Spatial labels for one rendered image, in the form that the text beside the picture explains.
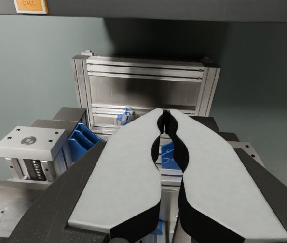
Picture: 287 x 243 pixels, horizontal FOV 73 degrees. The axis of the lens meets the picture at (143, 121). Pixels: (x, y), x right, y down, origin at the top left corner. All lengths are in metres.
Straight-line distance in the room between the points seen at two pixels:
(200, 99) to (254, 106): 0.54
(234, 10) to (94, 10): 0.23
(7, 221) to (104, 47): 1.10
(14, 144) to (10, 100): 1.32
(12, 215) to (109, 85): 0.87
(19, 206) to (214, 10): 0.58
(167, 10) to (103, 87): 0.93
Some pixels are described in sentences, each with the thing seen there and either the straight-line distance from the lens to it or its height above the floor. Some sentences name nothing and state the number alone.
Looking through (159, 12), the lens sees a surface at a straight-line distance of 0.38.
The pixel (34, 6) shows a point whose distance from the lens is 0.42.
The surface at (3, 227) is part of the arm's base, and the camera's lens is 0.59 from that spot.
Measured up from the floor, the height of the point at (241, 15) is 0.95.
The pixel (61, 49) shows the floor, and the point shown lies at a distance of 1.50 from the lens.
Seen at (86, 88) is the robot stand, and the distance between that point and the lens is 1.28.
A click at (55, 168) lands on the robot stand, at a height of 0.98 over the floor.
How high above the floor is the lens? 1.33
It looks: 58 degrees down
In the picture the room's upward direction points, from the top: 173 degrees counter-clockwise
